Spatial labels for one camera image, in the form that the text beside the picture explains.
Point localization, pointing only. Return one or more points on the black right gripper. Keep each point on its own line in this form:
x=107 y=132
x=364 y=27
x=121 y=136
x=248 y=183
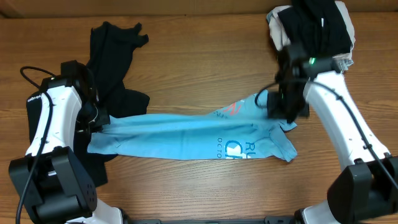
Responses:
x=278 y=111

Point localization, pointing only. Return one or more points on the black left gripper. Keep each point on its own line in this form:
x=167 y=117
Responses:
x=101 y=117

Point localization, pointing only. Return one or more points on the light blue t-shirt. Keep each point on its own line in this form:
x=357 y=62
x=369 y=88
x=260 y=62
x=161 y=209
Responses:
x=241 y=130

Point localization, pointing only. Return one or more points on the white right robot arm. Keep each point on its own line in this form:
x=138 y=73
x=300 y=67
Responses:
x=367 y=185

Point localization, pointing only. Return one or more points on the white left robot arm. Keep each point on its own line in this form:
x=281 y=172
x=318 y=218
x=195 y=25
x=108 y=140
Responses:
x=52 y=183

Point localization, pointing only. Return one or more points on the beige folded garment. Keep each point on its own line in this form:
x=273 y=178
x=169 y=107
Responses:
x=280 y=38

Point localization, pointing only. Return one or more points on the grey patterned folded garment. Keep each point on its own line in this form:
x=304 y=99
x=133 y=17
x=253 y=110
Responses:
x=344 y=61

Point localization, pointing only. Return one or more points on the black shirt with logo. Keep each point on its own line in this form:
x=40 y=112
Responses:
x=111 y=54

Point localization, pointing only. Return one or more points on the black folded garment on pile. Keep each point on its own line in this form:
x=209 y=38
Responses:
x=318 y=25

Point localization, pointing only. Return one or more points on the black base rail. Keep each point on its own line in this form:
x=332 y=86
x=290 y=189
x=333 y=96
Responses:
x=266 y=220

